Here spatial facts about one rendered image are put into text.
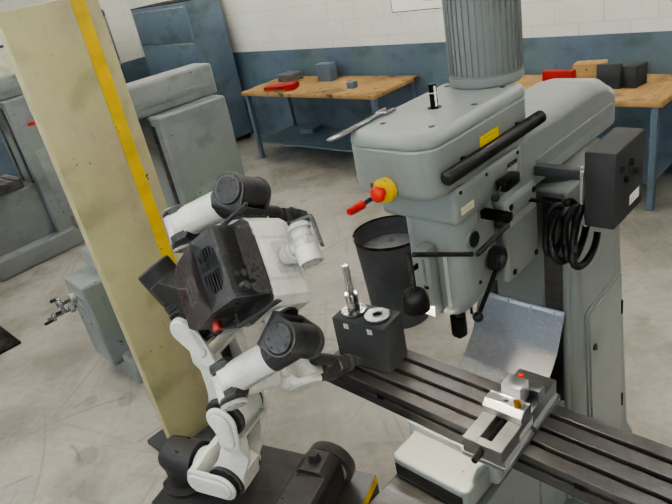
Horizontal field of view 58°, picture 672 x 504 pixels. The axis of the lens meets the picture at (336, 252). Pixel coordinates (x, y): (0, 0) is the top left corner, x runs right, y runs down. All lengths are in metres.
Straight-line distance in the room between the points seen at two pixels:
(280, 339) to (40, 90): 1.68
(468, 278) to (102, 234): 1.83
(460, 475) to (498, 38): 1.24
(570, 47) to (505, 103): 4.46
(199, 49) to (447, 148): 7.43
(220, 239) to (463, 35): 0.80
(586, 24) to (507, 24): 4.32
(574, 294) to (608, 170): 0.59
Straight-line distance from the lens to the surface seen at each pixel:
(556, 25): 6.09
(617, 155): 1.64
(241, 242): 1.55
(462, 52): 1.69
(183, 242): 1.81
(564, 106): 1.99
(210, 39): 8.81
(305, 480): 2.37
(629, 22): 5.86
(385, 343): 2.09
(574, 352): 2.24
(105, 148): 2.92
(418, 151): 1.37
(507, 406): 1.85
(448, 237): 1.59
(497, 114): 1.58
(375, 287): 3.88
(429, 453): 2.04
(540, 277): 2.11
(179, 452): 2.43
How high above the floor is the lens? 2.29
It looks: 27 degrees down
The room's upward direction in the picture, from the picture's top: 12 degrees counter-clockwise
